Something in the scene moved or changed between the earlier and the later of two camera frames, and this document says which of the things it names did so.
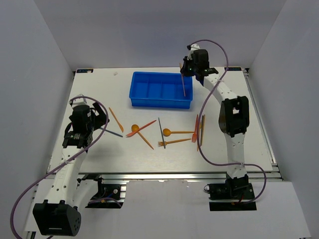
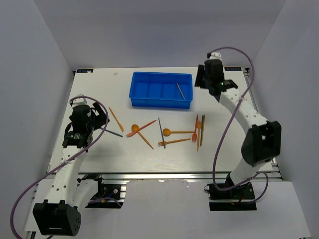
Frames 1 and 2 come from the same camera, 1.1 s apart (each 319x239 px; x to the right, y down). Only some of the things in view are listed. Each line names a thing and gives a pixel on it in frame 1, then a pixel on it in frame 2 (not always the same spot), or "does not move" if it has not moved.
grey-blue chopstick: (161, 132) does not move
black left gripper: (101, 119) does not move
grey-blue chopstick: (202, 130) does not move
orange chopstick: (180, 66) to (184, 98)
